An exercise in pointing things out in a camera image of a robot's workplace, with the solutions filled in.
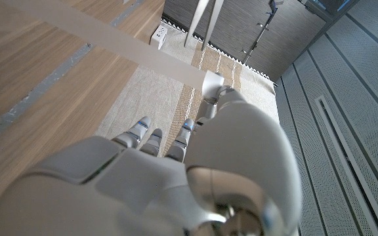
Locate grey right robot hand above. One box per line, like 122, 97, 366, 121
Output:
0, 71, 304, 236

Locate orange grey handled scissors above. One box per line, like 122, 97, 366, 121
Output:
184, 0, 225, 52

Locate stretched clear tape strip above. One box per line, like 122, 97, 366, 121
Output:
0, 0, 225, 98

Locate grey tape table outline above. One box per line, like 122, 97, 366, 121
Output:
0, 0, 144, 151

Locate beige striped curtain backdrop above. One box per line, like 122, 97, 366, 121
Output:
93, 22, 280, 158

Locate dark grey door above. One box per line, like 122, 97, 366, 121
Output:
162, 0, 327, 83

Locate white power strip box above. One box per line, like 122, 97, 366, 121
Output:
149, 24, 169, 50

